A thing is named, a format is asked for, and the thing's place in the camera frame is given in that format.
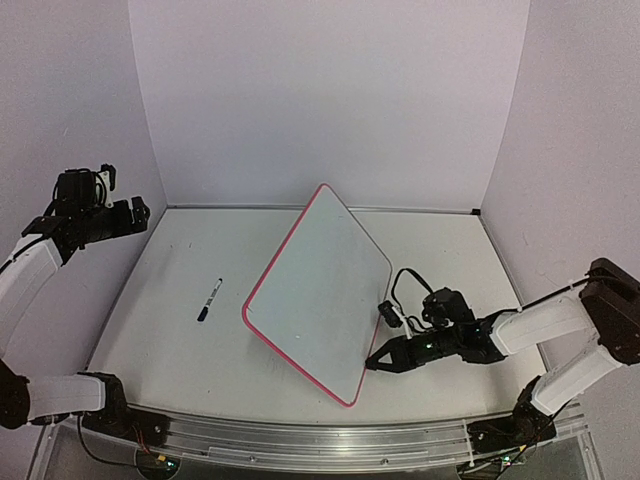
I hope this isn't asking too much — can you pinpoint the aluminium front rail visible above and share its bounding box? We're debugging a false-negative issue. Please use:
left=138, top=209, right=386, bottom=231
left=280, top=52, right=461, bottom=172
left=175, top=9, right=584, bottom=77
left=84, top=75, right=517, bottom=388
left=47, top=407, right=589, bottom=474

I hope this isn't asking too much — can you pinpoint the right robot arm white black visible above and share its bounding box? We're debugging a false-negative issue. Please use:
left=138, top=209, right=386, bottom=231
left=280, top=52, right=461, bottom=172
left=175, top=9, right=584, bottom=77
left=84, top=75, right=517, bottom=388
left=365, top=258, right=639, bottom=453

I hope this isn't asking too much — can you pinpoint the pink framed whiteboard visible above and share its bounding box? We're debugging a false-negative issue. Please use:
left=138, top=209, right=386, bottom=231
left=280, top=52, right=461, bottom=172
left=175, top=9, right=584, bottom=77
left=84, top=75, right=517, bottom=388
left=242, top=183, right=393, bottom=408

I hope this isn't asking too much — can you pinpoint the right base circuit board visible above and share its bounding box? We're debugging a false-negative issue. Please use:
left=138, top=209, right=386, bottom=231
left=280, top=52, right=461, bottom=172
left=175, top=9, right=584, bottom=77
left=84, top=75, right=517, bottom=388
left=457, top=445, right=527, bottom=474

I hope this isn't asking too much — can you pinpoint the left base circuit board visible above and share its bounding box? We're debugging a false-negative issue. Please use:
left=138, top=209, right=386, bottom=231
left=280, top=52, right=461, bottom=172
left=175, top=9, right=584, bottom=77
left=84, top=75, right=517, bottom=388
left=134, top=450, right=180, bottom=472

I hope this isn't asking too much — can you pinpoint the right camera black cable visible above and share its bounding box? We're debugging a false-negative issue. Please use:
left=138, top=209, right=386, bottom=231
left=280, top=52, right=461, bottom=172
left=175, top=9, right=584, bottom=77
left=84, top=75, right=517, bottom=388
left=390, top=267, right=435, bottom=311

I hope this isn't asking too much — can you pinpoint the dark blue marker cap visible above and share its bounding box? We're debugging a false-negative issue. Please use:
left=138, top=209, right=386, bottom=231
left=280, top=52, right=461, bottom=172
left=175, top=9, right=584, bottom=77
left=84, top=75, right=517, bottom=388
left=197, top=307, right=209, bottom=322

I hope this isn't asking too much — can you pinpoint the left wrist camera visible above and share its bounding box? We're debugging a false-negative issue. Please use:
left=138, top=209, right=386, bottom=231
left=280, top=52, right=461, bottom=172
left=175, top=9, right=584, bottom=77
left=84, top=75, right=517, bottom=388
left=95, top=164, right=116, bottom=208

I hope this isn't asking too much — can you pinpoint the white marker pen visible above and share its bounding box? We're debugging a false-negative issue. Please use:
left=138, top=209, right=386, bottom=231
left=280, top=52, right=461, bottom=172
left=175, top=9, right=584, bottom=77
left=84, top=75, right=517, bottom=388
left=203, top=278, right=223, bottom=310

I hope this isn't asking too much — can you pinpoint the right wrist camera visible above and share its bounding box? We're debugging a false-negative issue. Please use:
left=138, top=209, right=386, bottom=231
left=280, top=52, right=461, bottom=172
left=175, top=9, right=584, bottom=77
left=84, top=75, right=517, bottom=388
left=378, top=300, right=404, bottom=329

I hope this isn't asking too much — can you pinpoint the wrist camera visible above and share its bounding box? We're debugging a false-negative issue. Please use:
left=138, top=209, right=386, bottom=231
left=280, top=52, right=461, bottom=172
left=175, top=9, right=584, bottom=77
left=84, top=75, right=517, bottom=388
left=95, top=164, right=116, bottom=208
left=378, top=300, right=404, bottom=329

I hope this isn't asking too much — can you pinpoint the base circuit board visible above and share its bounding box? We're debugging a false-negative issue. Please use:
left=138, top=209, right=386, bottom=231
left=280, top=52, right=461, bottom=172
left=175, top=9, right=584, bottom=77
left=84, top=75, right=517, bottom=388
left=134, top=450, right=180, bottom=472
left=457, top=445, right=527, bottom=474

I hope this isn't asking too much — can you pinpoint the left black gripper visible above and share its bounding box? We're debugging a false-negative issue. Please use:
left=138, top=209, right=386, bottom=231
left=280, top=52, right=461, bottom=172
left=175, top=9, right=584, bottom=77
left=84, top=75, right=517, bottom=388
left=80, top=194, right=149, bottom=242

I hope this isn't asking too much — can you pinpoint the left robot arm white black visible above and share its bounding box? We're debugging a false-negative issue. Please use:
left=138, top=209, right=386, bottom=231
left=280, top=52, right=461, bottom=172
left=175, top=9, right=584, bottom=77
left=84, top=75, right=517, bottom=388
left=1, top=164, right=150, bottom=435

